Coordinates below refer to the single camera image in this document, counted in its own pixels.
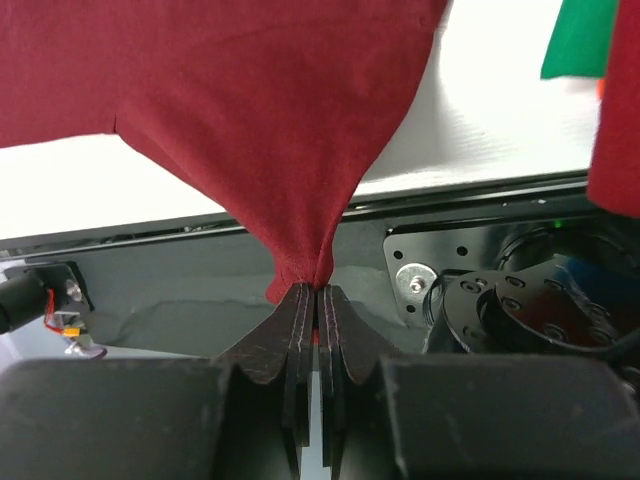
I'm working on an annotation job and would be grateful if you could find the dark red t shirt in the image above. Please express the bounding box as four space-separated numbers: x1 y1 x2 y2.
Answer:
1 1 447 302

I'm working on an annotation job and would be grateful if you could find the folded green t shirt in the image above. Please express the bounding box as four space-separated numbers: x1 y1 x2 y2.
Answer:
540 0 619 80

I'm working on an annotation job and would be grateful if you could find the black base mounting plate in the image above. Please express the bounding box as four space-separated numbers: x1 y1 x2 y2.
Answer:
0 169 640 361

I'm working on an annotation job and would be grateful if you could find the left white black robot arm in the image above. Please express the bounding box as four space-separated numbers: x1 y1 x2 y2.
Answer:
1 263 93 337

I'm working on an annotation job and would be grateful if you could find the folded bright red t shirt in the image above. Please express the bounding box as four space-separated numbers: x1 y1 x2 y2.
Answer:
587 0 639 218

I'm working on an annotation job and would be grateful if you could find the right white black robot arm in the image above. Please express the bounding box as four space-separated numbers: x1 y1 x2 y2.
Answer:
226 233 639 479

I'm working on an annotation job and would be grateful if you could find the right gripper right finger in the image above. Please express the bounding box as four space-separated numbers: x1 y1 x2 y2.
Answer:
317 285 400 479

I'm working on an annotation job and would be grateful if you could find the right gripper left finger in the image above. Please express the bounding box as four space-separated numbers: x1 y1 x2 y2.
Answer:
214 284 316 479

